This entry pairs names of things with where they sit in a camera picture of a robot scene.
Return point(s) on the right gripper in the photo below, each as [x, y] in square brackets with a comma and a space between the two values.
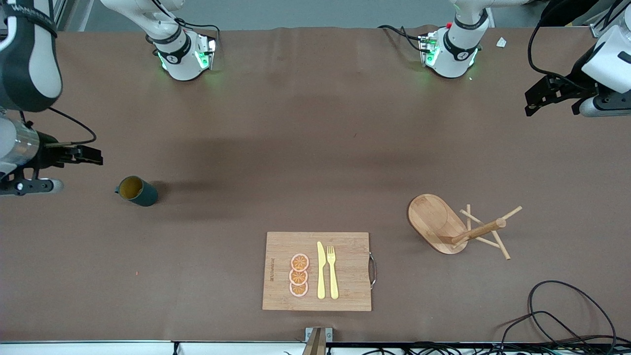
[49, 151]

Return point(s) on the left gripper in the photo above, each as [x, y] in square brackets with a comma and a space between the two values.
[576, 80]

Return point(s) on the dark teal cup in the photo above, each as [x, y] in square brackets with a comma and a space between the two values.
[145, 197]

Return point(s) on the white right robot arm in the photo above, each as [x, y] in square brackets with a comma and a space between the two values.
[180, 64]

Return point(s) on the small white paper scrap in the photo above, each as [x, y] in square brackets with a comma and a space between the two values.
[501, 42]

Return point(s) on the metal base connector plate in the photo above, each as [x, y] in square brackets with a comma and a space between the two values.
[428, 47]
[209, 49]

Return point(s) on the wooden mug tree stand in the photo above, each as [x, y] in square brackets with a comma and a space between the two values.
[429, 217]

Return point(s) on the orange slice toy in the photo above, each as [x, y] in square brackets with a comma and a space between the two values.
[298, 277]
[299, 262]
[298, 290]

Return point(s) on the bamboo cutting board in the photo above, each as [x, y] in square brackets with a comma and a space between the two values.
[345, 256]

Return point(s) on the yellow plastic knife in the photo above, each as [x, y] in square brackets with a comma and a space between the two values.
[321, 276]

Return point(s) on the yellow plastic fork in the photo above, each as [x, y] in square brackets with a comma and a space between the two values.
[333, 281]

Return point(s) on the aluminium frame profile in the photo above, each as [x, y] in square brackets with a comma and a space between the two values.
[61, 10]
[599, 30]

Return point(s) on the metal bracket with brown post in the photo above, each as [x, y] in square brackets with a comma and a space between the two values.
[318, 342]

